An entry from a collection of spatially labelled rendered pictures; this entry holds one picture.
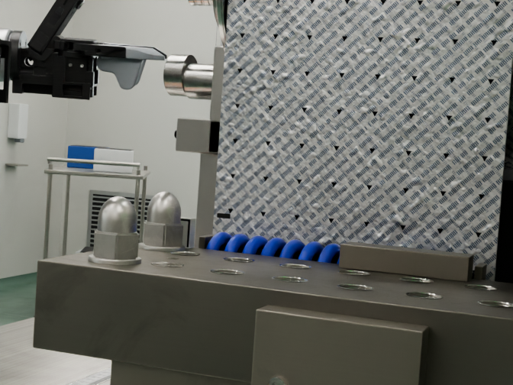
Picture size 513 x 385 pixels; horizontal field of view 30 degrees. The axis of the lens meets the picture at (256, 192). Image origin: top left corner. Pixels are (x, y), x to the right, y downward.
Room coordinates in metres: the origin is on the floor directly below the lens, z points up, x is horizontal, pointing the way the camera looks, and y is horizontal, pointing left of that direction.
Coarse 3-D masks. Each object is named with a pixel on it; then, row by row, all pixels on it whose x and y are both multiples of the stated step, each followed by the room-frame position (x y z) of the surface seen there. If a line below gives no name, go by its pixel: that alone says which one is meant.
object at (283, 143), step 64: (256, 64) 0.80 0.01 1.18; (320, 64) 0.78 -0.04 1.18; (384, 64) 0.76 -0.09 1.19; (448, 64) 0.75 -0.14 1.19; (512, 64) 0.73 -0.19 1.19; (256, 128) 0.80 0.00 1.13; (320, 128) 0.78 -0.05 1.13; (384, 128) 0.76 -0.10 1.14; (448, 128) 0.74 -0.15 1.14; (256, 192) 0.80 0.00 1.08; (320, 192) 0.78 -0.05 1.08; (384, 192) 0.76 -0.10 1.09; (448, 192) 0.74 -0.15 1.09
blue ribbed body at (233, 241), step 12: (216, 240) 0.77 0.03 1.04; (228, 240) 0.78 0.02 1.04; (240, 240) 0.77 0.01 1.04; (252, 240) 0.77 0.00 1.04; (264, 240) 0.77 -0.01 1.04; (276, 240) 0.76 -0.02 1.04; (240, 252) 0.77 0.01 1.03; (252, 252) 0.76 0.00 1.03; (264, 252) 0.76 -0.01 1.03; (276, 252) 0.76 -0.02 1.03; (288, 252) 0.75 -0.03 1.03; (300, 252) 0.77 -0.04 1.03; (312, 252) 0.75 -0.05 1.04; (324, 252) 0.74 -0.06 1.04; (336, 252) 0.75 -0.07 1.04
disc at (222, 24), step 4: (220, 0) 0.80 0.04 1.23; (224, 0) 0.81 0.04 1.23; (220, 4) 0.80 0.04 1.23; (224, 4) 0.81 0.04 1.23; (220, 8) 0.80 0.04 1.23; (224, 8) 0.81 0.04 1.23; (220, 12) 0.80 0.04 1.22; (224, 12) 0.81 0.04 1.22; (220, 16) 0.81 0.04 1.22; (224, 16) 0.81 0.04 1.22; (220, 20) 0.81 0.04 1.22; (224, 20) 0.81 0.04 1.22; (220, 24) 0.81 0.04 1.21; (224, 24) 0.81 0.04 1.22; (220, 28) 0.81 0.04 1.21; (224, 28) 0.81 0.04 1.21; (220, 32) 0.81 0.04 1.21; (224, 32) 0.81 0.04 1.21; (224, 36) 0.81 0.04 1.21; (224, 40) 0.82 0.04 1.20; (224, 44) 0.82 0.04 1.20; (224, 48) 0.82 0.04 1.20
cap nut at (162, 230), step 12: (168, 192) 0.75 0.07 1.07; (156, 204) 0.74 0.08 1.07; (168, 204) 0.74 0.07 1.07; (156, 216) 0.74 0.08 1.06; (168, 216) 0.74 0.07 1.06; (180, 216) 0.75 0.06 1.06; (144, 228) 0.74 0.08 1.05; (156, 228) 0.74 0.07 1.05; (168, 228) 0.74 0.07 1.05; (180, 228) 0.74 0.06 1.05; (144, 240) 0.74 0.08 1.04; (156, 240) 0.74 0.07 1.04; (168, 240) 0.74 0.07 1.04; (180, 240) 0.74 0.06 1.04
